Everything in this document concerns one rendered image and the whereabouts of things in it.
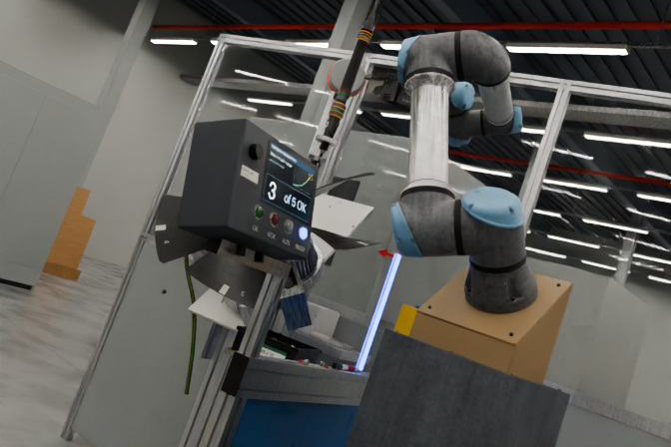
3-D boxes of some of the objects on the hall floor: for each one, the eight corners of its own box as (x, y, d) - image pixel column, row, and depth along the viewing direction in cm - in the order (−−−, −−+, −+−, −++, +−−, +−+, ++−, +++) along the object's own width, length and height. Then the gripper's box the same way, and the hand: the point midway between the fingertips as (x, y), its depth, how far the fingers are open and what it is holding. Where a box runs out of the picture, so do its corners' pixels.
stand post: (135, 587, 208) (242, 300, 220) (155, 603, 203) (263, 308, 215) (124, 590, 204) (234, 298, 216) (145, 606, 199) (255, 306, 211)
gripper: (409, 103, 193) (350, 94, 206) (424, 111, 200) (367, 102, 213) (416, 73, 193) (357, 66, 206) (432, 82, 200) (374, 75, 213)
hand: (368, 76), depth 209 cm, fingers closed
